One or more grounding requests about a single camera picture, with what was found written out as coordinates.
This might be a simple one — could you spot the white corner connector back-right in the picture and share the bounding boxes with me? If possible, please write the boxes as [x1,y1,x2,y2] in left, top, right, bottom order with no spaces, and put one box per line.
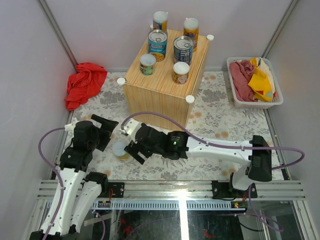
[206,34,214,41]

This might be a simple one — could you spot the fruit can silver bottom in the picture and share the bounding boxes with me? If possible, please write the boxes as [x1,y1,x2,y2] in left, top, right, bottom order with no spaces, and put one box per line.
[172,61,190,84]

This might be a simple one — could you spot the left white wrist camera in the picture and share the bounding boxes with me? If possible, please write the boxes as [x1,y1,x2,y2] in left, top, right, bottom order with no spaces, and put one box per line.
[64,119,79,132]

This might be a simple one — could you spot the small green white-lid can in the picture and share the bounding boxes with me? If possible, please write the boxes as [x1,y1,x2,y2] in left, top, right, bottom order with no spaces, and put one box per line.
[139,54,156,76]

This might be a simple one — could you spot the red crumpled cloth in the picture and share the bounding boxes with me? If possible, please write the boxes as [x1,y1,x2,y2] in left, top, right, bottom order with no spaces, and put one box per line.
[65,62,108,112]

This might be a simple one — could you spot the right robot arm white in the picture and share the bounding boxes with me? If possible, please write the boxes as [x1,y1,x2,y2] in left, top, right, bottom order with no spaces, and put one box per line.
[121,121,272,198]

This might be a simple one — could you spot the Progresso chicken noodle can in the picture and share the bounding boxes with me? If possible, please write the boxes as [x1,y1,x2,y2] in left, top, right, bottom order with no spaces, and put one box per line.
[148,29,168,62]

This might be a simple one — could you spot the white corner connector front-left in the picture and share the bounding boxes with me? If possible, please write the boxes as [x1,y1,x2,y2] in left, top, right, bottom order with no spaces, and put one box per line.
[117,77,126,86]

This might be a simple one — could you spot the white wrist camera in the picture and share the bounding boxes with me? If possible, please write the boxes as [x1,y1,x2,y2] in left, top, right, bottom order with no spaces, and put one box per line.
[64,119,79,132]
[121,118,142,139]

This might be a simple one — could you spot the short yellow silver-top can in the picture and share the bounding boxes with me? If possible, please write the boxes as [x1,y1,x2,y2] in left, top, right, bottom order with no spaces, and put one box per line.
[112,141,130,163]

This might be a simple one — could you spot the pink cloth in basket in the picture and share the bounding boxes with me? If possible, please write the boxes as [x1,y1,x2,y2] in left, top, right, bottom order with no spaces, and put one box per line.
[229,60,255,102]

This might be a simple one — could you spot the white plastic basket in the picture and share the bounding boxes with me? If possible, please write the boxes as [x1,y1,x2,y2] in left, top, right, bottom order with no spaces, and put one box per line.
[226,56,284,109]

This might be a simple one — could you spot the tall yellow congee can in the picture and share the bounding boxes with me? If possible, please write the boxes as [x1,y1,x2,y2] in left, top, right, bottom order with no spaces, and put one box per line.
[183,17,199,52]

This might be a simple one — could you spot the white corner connector front-right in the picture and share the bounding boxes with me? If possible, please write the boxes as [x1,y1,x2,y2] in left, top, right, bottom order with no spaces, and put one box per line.
[185,95,195,104]

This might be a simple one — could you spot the aluminium mounting rail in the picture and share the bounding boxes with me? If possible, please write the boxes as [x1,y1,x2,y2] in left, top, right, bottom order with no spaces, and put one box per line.
[37,179,306,201]

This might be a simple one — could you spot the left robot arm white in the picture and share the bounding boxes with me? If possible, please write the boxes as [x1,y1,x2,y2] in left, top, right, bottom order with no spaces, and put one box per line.
[29,114,119,240]

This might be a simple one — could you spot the wooden grain cabinet box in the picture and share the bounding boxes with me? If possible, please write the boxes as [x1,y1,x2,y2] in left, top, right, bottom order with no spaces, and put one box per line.
[123,30,210,131]

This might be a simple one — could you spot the white cloth in basket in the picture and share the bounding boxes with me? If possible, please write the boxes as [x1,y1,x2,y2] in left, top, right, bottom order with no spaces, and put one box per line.
[255,57,275,94]

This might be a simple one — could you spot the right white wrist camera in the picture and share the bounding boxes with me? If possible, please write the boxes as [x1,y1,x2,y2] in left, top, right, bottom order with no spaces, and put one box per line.
[121,118,142,139]

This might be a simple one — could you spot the dark blue soup can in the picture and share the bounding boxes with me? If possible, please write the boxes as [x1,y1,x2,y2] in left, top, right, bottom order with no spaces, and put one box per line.
[173,35,194,66]

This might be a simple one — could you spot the yellow cloth in basket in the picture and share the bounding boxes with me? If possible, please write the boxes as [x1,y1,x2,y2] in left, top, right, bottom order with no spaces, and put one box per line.
[248,58,274,102]

